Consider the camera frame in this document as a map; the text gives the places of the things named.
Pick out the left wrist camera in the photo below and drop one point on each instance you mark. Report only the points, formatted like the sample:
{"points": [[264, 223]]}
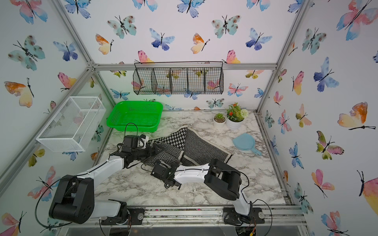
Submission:
{"points": [[133, 142]]}

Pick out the black white patterned knit scarf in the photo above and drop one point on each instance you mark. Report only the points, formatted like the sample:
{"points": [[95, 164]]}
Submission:
{"points": [[185, 147]]}

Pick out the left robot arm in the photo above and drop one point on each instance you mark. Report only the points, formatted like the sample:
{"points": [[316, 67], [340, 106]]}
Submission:
{"points": [[74, 200]]}

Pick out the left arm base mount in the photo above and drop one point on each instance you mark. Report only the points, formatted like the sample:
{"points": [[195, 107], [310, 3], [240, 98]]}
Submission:
{"points": [[127, 217]]}

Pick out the white mesh wall basket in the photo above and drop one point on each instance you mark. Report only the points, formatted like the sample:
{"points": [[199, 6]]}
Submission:
{"points": [[73, 125]]}

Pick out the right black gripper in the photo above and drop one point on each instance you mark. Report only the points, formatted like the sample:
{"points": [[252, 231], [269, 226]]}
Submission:
{"points": [[173, 166]]}

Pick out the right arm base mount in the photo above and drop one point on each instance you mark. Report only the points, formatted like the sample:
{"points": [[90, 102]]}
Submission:
{"points": [[231, 217]]}

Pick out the light blue plastic scoop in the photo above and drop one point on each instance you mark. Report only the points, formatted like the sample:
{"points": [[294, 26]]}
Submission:
{"points": [[246, 142]]}

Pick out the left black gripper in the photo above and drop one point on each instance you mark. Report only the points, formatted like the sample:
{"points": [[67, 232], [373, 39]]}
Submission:
{"points": [[152, 153]]}

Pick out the small succulent in white pot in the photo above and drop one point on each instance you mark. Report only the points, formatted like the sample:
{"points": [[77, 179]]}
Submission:
{"points": [[219, 120]]}

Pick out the black wire wall basket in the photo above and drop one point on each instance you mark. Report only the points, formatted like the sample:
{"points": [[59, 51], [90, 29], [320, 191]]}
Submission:
{"points": [[178, 78]]}

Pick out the flowering plant in white pot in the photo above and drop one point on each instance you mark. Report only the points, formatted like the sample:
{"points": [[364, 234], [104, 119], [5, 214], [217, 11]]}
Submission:
{"points": [[235, 116]]}

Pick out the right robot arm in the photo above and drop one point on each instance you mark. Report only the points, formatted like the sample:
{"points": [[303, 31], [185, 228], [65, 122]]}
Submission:
{"points": [[223, 179]]}

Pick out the green plastic basket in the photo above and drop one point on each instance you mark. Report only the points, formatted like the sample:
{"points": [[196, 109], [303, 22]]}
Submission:
{"points": [[132, 116]]}

